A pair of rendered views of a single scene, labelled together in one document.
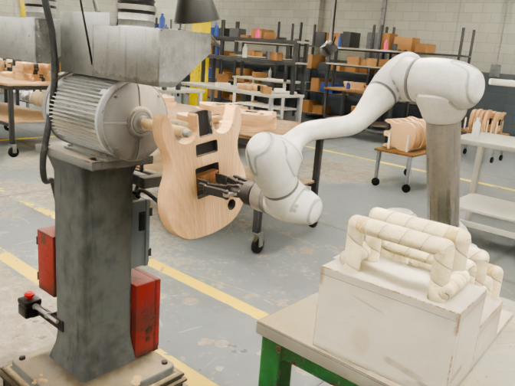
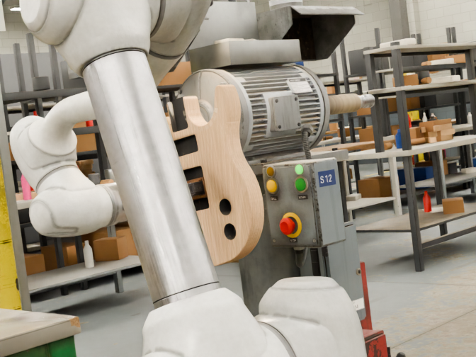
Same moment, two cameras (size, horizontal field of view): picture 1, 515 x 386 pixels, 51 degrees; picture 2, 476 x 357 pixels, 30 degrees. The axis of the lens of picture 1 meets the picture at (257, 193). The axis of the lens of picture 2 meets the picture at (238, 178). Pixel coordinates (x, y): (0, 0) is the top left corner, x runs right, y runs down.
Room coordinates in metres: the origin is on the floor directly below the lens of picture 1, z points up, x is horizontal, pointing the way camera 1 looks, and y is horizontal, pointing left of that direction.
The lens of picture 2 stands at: (1.91, -1.89, 1.22)
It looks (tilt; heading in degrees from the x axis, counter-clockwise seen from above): 3 degrees down; 94
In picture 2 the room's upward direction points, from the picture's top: 7 degrees counter-clockwise
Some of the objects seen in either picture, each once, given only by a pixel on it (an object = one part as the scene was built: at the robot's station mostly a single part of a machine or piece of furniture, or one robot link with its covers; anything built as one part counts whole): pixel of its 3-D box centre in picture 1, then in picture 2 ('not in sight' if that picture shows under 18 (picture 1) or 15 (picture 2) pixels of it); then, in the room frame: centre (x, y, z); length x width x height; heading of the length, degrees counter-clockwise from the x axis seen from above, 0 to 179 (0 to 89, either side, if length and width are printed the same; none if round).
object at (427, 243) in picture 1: (398, 235); not in sight; (0.92, -0.26, 1.20); 0.20 x 0.03 x 0.03; 52
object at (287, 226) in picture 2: not in sight; (289, 225); (1.87, 0.19, 0.98); 0.04 x 0.04 x 0.04; 50
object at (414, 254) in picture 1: (426, 255); not in sight; (1.04, -0.35, 1.12); 0.20 x 0.03 x 0.03; 52
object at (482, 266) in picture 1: (477, 278); not in sight; (1.06, -0.47, 1.07); 0.03 x 0.03 x 0.09
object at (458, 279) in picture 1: (452, 283); not in sight; (0.89, -0.36, 1.12); 0.11 x 0.03 x 0.03; 143
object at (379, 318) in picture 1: (395, 318); not in sight; (0.95, -0.29, 1.02); 0.27 x 0.15 x 0.17; 53
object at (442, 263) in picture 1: (441, 273); not in sight; (0.87, -0.32, 1.15); 0.03 x 0.03 x 0.09
